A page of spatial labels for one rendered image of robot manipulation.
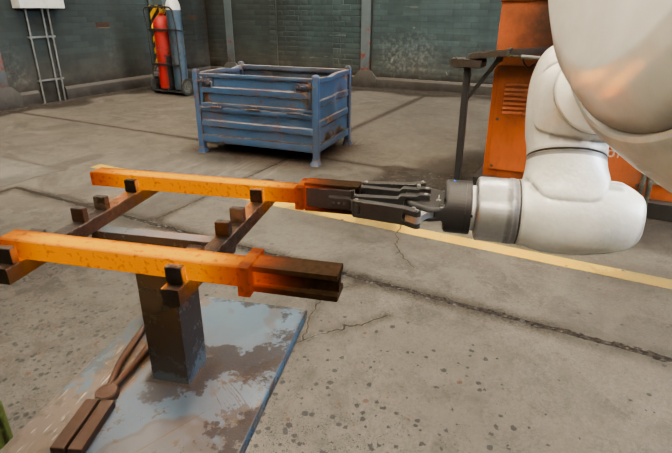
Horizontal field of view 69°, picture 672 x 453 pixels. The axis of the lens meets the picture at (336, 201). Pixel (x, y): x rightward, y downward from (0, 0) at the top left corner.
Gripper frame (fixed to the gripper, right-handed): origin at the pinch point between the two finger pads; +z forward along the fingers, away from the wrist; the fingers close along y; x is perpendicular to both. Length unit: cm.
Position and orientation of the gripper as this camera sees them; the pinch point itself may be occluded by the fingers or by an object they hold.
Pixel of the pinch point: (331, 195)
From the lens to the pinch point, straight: 72.8
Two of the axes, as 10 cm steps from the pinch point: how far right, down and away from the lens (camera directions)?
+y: 2.3, -3.5, 9.1
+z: -9.7, -0.9, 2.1
